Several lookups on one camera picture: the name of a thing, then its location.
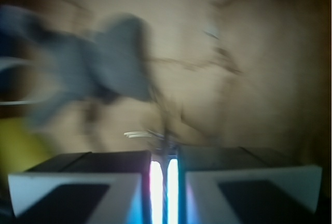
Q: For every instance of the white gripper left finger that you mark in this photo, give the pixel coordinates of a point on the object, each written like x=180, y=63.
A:
x=87, y=187

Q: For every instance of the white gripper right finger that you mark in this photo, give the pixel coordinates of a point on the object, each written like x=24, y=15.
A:
x=245, y=185

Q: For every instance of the brown paper bag bin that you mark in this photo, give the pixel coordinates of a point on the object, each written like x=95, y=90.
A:
x=222, y=73

